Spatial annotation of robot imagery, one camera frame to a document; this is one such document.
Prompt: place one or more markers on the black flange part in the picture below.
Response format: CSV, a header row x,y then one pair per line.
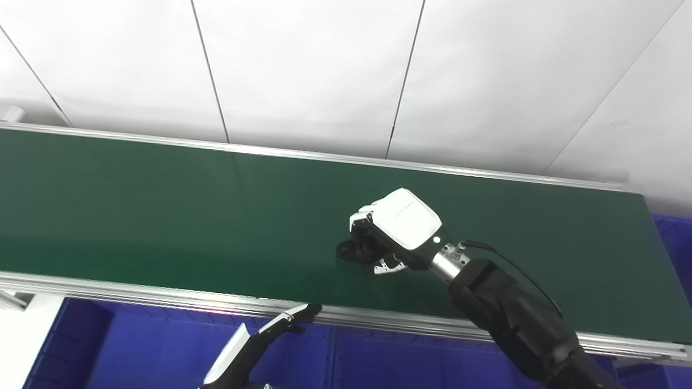
x,y
354,251

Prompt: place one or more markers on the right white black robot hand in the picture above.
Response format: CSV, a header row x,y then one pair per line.
x,y
405,219

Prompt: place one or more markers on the green conveyor belt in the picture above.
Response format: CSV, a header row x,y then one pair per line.
x,y
162,216
162,296

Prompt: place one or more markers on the aluminium conveyor support leg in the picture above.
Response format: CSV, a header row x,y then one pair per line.
x,y
12,301

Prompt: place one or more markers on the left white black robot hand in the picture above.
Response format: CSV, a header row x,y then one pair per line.
x,y
230,354

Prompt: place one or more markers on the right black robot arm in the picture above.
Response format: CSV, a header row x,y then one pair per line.
x,y
513,319

